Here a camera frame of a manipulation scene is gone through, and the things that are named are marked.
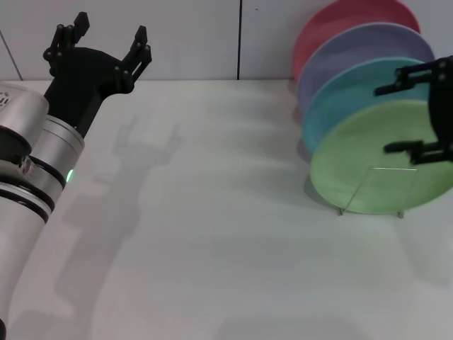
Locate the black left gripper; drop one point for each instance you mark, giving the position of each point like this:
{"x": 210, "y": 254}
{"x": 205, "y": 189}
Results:
{"x": 88, "y": 78}

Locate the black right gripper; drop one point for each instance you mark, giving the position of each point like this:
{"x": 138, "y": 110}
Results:
{"x": 442, "y": 106}

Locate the green plastic plate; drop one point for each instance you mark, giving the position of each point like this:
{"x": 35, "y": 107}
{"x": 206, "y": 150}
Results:
{"x": 364, "y": 170}

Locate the blue plastic plate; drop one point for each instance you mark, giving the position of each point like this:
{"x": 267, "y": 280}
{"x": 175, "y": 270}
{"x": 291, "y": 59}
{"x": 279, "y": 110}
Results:
{"x": 339, "y": 99}

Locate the purple plastic plate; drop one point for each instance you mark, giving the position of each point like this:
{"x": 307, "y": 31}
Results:
{"x": 354, "y": 53}

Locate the red plastic plate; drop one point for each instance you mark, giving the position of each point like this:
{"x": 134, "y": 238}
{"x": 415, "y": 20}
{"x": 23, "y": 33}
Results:
{"x": 318, "y": 32}

